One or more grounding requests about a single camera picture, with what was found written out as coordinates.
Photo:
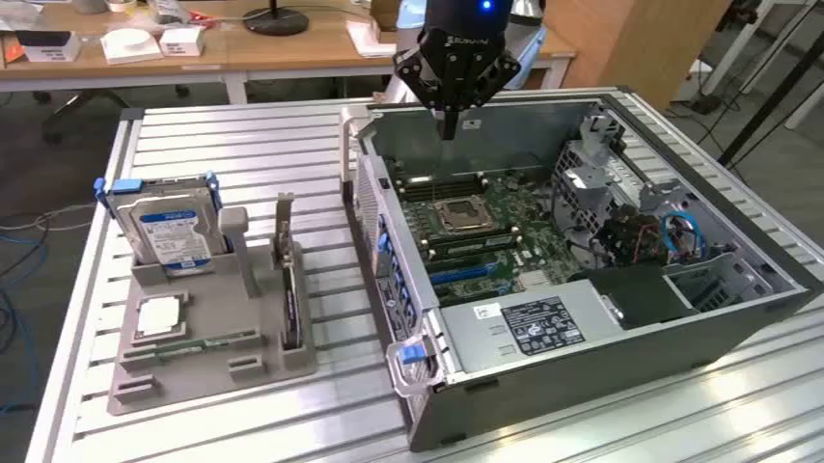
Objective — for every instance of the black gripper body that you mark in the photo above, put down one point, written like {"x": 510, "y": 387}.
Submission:
{"x": 464, "y": 29}

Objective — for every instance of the black graphics card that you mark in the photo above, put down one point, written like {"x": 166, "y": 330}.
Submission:
{"x": 292, "y": 299}

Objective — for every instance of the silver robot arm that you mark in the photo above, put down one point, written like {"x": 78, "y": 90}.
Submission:
{"x": 405, "y": 21}

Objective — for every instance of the white paper booklet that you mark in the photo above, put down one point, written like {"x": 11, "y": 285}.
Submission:
{"x": 368, "y": 41}

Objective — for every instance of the brown cardboard box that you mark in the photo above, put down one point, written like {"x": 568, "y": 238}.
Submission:
{"x": 384, "y": 12}

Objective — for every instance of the black lamp base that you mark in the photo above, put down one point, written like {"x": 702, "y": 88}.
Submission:
{"x": 276, "y": 24}

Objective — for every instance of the wooden cabinet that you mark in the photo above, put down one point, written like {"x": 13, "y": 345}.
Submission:
{"x": 677, "y": 43}

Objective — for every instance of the white device with red dot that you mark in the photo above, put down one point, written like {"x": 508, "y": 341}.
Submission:
{"x": 693, "y": 82}

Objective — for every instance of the metal CPU socket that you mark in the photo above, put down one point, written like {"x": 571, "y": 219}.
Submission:
{"x": 460, "y": 212}

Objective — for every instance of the black floor box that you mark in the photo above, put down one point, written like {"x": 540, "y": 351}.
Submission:
{"x": 709, "y": 103}

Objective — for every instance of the small white box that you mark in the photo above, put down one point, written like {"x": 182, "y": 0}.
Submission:
{"x": 181, "y": 43}

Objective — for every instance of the clear plastic bag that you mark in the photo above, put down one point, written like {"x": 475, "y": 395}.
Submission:
{"x": 169, "y": 12}

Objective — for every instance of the black slanted stand pole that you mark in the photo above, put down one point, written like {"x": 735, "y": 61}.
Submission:
{"x": 773, "y": 99}

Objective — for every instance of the blue expansion slot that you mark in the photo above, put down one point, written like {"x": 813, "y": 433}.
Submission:
{"x": 464, "y": 275}

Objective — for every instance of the silver chipset heat sink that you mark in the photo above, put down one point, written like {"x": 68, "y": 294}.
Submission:
{"x": 535, "y": 280}

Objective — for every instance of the white box with round dish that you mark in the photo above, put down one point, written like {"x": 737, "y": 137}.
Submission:
{"x": 133, "y": 46}

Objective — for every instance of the white tape roll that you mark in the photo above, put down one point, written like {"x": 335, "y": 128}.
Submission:
{"x": 121, "y": 5}

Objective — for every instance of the black office chair base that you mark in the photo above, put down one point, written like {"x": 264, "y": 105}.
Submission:
{"x": 84, "y": 101}

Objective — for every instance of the grey cup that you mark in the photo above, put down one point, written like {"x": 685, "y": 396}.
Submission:
{"x": 89, "y": 5}

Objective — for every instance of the wooden desk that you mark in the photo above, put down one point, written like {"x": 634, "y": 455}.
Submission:
{"x": 65, "y": 70}

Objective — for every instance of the white box with black lid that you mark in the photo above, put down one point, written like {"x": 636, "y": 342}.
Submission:
{"x": 52, "y": 50}

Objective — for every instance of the grey power supply unit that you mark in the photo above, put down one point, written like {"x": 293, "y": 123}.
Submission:
{"x": 476, "y": 347}

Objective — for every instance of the blue case latch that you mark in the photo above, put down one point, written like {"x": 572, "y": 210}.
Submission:
{"x": 413, "y": 355}

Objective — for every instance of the grey plastic packet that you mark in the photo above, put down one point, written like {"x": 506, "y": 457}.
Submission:
{"x": 19, "y": 21}

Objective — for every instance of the orange cardboard box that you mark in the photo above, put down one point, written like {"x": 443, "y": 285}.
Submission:
{"x": 10, "y": 50}

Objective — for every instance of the silver CPU chip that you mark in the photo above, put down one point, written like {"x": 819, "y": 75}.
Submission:
{"x": 158, "y": 316}

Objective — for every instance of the grey plastic parts rack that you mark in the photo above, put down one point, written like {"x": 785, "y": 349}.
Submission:
{"x": 213, "y": 347}

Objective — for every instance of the dark grey PC case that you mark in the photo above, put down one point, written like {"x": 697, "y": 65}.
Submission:
{"x": 580, "y": 386}

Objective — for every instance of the green RAM stick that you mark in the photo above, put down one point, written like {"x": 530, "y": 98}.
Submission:
{"x": 193, "y": 346}

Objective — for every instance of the white table frame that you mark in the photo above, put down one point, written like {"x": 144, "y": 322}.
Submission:
{"x": 731, "y": 53}

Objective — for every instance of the hard disk with blue bracket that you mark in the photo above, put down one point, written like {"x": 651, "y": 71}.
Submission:
{"x": 168, "y": 236}

